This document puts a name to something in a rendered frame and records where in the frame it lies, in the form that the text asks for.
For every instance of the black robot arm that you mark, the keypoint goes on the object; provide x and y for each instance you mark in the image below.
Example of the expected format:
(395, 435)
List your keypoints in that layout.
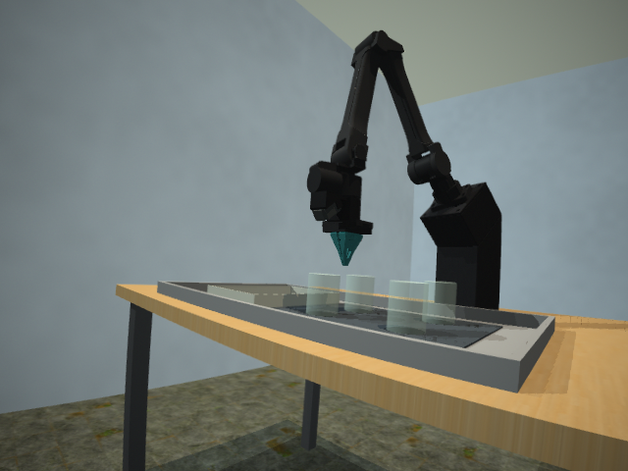
(350, 156)

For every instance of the clear glass jar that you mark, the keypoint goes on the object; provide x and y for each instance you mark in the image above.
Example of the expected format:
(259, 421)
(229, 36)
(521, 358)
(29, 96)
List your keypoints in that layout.
(441, 303)
(407, 309)
(359, 294)
(323, 295)

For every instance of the beige shallow tray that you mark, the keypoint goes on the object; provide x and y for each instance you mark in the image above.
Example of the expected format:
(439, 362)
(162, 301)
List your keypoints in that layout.
(278, 295)

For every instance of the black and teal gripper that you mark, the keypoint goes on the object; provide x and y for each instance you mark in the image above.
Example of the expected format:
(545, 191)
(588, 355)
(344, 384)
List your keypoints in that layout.
(346, 235)

